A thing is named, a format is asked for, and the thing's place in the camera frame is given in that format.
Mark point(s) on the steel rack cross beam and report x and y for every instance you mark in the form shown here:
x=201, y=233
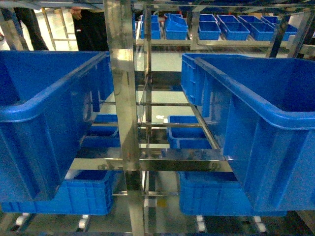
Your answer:
x=156, y=159

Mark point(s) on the large blue bin right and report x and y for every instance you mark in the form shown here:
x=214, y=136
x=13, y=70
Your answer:
x=261, y=112

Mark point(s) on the steel rack vertical post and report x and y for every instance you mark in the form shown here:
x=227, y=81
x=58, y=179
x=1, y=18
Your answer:
x=118, y=18

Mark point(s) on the lower blue bin right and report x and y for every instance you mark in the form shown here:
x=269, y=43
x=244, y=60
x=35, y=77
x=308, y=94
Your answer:
x=215, y=194

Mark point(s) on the lower blue bin left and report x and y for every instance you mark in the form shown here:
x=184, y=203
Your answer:
x=90, y=192

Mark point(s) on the large blue bin left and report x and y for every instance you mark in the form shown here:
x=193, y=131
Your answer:
x=48, y=102

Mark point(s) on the large blue bin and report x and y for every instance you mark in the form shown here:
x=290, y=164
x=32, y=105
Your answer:
x=48, y=102
x=261, y=112

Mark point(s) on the person in black clothes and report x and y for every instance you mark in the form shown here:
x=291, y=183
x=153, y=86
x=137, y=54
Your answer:
x=90, y=29

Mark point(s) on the middle blue bin below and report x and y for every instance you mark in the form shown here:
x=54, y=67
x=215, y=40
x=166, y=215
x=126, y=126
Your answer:
x=186, y=138

